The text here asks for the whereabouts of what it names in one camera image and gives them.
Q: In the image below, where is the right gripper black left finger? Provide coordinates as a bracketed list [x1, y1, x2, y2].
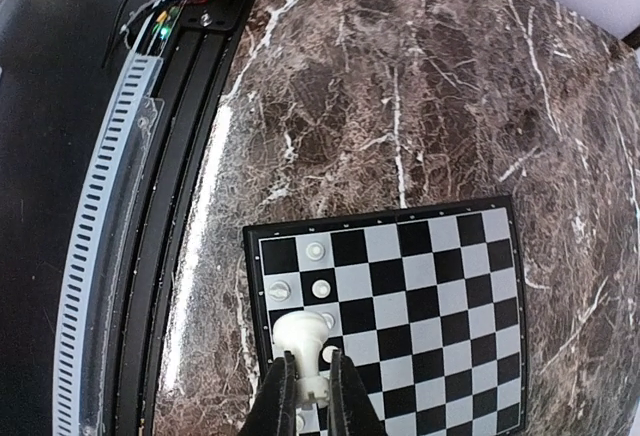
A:
[242, 351, 297, 436]

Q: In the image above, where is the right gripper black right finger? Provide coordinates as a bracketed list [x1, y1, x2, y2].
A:
[327, 350, 386, 436]

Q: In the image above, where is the black and white chessboard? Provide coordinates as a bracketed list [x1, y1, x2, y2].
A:
[243, 196, 528, 435]

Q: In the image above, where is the white chess pawn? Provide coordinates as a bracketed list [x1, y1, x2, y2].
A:
[296, 414, 305, 435]
[267, 280, 291, 303]
[305, 241, 325, 261]
[322, 345, 338, 364]

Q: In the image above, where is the white slotted cable duct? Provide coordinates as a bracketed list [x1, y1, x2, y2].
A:
[51, 0, 202, 435]

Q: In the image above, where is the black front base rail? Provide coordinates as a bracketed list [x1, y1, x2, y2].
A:
[101, 0, 255, 435]

